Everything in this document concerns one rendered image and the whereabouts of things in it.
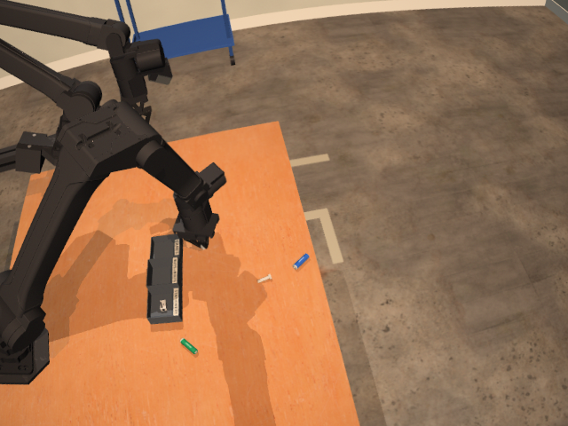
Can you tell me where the dark grey bin rack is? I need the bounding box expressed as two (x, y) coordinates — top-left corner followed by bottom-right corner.
(146, 234), (183, 324)

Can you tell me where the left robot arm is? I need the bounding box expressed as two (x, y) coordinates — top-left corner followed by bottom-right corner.
(0, 0), (173, 156)

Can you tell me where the green aa battery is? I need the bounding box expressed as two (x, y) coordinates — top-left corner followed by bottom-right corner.
(180, 338), (198, 354)

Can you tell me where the grey hex-head bolt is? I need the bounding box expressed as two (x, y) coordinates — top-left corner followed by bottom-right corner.
(258, 274), (272, 283)

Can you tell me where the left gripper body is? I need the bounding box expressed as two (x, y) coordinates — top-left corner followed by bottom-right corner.
(116, 71), (148, 114)

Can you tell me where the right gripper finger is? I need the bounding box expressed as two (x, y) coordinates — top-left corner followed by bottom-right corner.
(184, 239), (201, 248)
(198, 237), (209, 249)

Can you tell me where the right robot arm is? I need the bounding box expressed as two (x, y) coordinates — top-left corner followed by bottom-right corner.
(0, 99), (226, 375)

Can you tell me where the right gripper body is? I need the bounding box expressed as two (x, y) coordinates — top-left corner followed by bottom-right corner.
(172, 207), (219, 241)

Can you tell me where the blue aa battery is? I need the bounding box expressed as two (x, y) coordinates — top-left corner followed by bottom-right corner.
(293, 253), (309, 269)

